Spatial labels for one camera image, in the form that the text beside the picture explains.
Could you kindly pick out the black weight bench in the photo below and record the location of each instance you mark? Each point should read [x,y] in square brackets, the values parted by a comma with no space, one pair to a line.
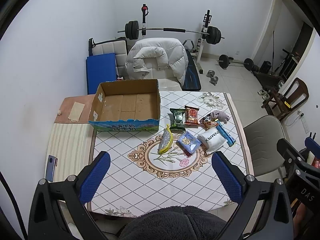
[192,81]

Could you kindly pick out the grey upholstered chair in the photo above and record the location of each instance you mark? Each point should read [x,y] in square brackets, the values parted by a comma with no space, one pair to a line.
[262,136]

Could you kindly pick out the light blue tissue pack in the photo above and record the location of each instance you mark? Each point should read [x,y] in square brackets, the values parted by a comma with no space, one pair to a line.
[188,142]

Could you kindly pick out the white puffer jacket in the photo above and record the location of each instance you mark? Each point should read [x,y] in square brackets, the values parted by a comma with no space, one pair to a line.
[158,54]

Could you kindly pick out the orange snack packet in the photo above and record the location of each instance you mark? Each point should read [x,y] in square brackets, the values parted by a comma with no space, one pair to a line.
[207,123]

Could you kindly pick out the yellow silver scrub sponge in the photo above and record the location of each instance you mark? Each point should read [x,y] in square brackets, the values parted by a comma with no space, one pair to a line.
[166,141]

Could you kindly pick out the dark fleece clothing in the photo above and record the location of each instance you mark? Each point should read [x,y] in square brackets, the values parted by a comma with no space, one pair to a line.
[174,222]

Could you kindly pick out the beige paper sheet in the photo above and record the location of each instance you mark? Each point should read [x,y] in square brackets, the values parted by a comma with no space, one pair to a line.
[76,111]

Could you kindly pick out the beige padded chair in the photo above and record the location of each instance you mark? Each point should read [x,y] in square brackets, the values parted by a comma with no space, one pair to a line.
[117,46]

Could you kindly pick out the blue long tube packet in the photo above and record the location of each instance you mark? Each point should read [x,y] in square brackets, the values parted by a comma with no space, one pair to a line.
[230,140]

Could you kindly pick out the green wet wipes pack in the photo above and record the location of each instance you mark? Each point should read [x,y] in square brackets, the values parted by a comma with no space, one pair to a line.
[177,124]

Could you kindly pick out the barbell on rack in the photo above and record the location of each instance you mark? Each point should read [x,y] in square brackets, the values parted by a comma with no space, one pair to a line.
[132,30]

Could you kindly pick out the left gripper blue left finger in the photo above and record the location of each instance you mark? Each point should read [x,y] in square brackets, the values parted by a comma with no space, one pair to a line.
[91,176]

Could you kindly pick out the dark wooden chair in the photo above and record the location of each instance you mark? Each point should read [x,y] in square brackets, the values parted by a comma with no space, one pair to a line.
[281,105]

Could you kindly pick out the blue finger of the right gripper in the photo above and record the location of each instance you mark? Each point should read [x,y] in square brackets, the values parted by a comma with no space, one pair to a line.
[313,147]

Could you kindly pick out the red snack packet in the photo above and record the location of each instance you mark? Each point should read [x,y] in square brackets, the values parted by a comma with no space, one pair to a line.
[191,115]

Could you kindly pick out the barbell on floor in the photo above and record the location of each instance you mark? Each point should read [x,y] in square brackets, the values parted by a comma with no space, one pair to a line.
[224,61]

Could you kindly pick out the open cardboard box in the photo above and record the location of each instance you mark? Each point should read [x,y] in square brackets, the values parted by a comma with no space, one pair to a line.
[126,105]

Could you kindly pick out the blue folded mat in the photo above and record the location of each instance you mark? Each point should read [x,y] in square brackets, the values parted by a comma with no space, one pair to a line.
[100,68]

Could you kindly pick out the striped beige mat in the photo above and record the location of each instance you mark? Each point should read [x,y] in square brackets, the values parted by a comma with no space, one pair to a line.
[73,145]

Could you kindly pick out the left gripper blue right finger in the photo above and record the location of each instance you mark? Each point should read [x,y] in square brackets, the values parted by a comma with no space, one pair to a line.
[230,176]

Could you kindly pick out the chrome dumbbell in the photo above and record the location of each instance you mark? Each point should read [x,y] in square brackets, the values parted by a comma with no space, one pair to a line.
[210,73]
[214,80]

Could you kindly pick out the white towel pack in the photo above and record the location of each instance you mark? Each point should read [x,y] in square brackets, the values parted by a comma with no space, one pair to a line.
[211,139]

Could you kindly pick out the blue phone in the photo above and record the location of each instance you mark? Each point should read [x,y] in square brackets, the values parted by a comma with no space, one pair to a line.
[50,168]

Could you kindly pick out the grey plush toy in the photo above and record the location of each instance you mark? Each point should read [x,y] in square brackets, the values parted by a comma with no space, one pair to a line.
[219,115]

